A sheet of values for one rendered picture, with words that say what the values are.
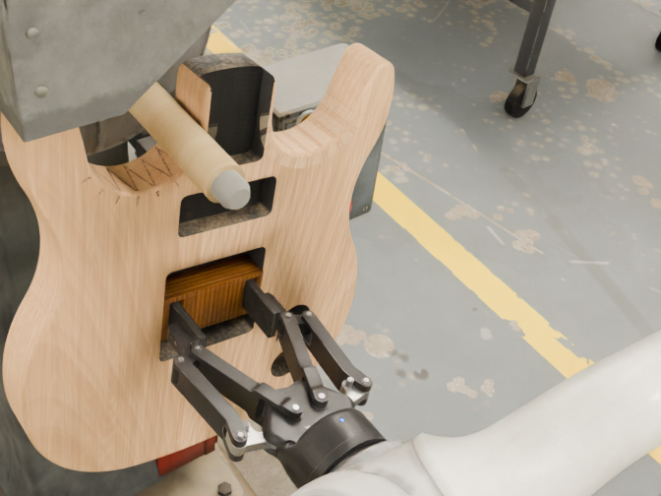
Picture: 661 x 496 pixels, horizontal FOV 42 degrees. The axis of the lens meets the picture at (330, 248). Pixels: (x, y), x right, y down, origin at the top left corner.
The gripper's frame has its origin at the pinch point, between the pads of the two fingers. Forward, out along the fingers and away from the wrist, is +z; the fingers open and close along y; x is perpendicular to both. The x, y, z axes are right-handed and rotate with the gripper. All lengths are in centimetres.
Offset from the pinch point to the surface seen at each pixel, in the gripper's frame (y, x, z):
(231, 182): -4.6, 18.5, -5.7
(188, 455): 23, -70, 32
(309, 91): 22.0, 8.0, 18.8
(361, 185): 30.9, -5.0, 16.0
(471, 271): 132, -90, 63
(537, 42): 194, -52, 111
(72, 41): -19.0, 33.8, -11.8
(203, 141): -4.3, 19.1, -1.2
